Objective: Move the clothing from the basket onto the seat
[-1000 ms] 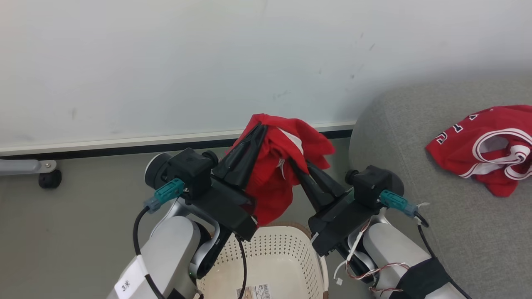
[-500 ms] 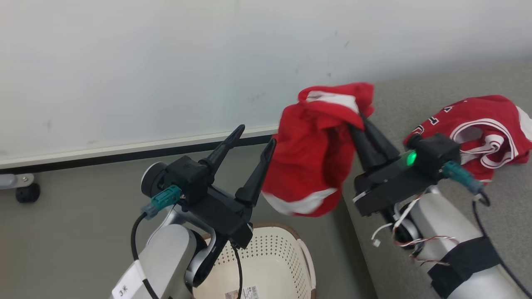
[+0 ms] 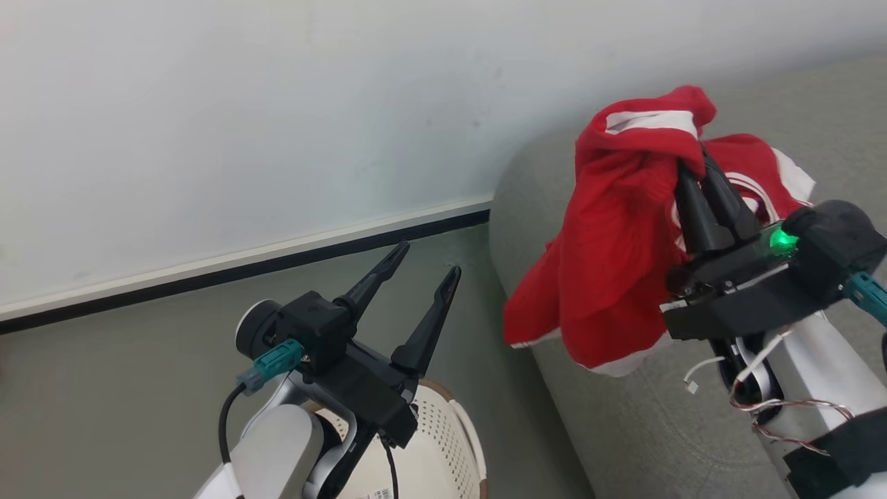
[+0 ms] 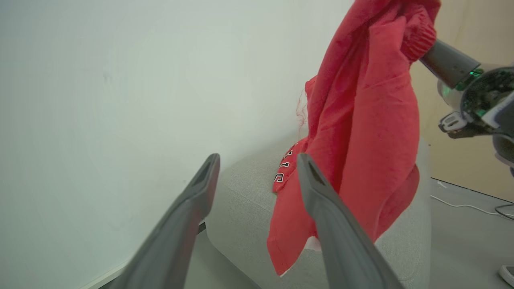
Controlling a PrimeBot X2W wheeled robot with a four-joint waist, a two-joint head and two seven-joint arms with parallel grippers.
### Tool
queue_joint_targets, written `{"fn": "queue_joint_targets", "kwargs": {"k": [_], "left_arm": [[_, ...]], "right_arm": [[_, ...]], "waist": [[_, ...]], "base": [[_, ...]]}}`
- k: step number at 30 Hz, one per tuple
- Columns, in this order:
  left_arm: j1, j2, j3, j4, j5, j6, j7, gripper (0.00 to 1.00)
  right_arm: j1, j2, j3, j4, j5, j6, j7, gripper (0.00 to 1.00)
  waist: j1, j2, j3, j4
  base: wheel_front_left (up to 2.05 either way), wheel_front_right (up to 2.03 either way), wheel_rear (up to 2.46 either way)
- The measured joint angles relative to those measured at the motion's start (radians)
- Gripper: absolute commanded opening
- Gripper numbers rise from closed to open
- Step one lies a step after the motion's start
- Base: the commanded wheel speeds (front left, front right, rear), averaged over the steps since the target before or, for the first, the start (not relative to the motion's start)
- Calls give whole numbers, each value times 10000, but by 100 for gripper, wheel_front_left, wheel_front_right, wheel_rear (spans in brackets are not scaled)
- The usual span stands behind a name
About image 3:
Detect red white twisted wire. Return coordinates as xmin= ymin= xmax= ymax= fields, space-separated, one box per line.
xmin=728 ymin=396 xmax=857 ymax=455

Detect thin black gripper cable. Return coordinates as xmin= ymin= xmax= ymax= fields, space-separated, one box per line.
xmin=378 ymin=433 xmax=401 ymax=499

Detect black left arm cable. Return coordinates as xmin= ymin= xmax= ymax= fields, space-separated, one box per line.
xmin=219 ymin=385 xmax=250 ymax=465

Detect teal gripper connector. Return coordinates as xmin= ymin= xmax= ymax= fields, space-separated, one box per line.
xmin=847 ymin=272 xmax=887 ymax=326
xmin=237 ymin=339 xmax=304 ymax=396

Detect teal right gripper connector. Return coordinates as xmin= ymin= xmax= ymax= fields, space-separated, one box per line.
xmin=847 ymin=272 xmax=887 ymax=326

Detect grey fabric sofa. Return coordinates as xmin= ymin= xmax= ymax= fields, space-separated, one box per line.
xmin=489 ymin=55 xmax=887 ymax=499

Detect white perforated laundry basket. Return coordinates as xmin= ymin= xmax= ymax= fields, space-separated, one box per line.
xmin=305 ymin=378 xmax=488 ymax=499

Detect white right gripper wires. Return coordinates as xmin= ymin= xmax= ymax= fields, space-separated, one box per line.
xmin=685 ymin=326 xmax=792 ymax=396

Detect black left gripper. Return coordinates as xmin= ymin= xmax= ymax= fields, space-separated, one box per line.
xmin=236 ymin=241 xmax=462 ymax=450

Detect teal left gripper connector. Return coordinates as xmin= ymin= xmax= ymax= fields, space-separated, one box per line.
xmin=237 ymin=339 xmax=304 ymax=396

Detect red and white jersey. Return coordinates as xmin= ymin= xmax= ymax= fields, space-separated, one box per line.
xmin=503 ymin=85 xmax=817 ymax=377

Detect white and black baseboard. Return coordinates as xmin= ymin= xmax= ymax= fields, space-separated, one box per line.
xmin=0 ymin=198 xmax=493 ymax=335

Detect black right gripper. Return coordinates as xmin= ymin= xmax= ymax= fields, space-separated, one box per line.
xmin=662 ymin=149 xmax=887 ymax=342

